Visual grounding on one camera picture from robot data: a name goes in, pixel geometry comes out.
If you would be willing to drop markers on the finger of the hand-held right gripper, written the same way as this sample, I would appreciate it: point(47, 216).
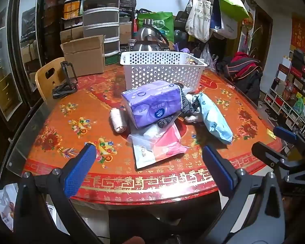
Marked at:
point(284, 133)
point(269, 155)

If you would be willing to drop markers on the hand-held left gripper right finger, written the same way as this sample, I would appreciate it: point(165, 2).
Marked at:
point(216, 165)

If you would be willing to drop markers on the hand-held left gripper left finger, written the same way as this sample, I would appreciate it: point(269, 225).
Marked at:
point(80, 167)

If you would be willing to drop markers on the light blue soft packet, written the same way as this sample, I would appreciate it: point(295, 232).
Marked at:
point(214, 122)

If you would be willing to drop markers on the white cloth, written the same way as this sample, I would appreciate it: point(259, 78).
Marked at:
point(193, 118)

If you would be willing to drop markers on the pink towel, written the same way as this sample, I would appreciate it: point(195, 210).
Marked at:
point(118, 120)

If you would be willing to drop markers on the clear plastic zip bag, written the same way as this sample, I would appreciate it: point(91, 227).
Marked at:
point(142, 155)

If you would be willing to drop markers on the dark grey sock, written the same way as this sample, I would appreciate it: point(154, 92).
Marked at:
point(165, 122)
point(186, 104)

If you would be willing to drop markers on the white packet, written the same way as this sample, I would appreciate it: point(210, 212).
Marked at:
point(152, 133)

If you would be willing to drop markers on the purple tissue pack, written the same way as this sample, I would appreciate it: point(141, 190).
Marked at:
point(147, 104)

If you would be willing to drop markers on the white perforated plastic basket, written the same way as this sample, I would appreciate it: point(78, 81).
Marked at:
point(165, 63)

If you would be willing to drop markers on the shelf with boxes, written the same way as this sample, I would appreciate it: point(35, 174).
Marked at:
point(292, 91)

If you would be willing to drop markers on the red floral tablecloth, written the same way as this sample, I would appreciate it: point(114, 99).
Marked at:
point(91, 122)

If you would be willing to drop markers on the red and black jacket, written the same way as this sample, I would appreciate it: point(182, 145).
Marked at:
point(246, 73)

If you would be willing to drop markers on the black folding phone stand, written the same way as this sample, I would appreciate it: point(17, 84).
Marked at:
point(64, 87)

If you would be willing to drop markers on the white paper bag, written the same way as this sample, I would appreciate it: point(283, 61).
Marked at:
point(6, 205)

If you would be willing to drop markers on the wooden chair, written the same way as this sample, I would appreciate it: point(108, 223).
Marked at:
point(44, 83)

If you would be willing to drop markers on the open cardboard box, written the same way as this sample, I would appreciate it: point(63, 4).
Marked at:
point(83, 56)

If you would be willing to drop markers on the green plastic crate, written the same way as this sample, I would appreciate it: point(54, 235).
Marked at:
point(111, 59)

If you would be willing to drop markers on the purple cup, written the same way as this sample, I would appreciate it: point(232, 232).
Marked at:
point(185, 50)

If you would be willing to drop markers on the white shopping bag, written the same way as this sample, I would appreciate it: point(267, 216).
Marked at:
point(228, 28)

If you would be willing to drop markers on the dark mirrored wardrobe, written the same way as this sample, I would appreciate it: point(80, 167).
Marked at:
point(12, 56)

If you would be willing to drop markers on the glass jar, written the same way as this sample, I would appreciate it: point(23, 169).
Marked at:
point(131, 45)

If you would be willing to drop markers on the brown cardboard box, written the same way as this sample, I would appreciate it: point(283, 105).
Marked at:
point(71, 34)
point(125, 33)

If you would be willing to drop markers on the dark blue bag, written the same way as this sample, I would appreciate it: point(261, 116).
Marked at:
point(216, 17)

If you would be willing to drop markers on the lime green bag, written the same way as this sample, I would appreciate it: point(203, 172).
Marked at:
point(230, 2)

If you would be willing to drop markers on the beige canvas tote bag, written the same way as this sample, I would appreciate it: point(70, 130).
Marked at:
point(199, 17)

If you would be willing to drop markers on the stainless steel kettle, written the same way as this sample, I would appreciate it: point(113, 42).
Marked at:
point(147, 35)

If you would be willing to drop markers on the green shopping bag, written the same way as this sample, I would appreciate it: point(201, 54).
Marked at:
point(162, 24)

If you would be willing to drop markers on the stacked grey plastic drawers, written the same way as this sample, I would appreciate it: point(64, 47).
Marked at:
point(100, 17)

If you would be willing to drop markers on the orange box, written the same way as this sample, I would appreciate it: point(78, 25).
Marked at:
point(71, 9)

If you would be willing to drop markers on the red wall poster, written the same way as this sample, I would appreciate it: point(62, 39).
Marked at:
point(299, 33)

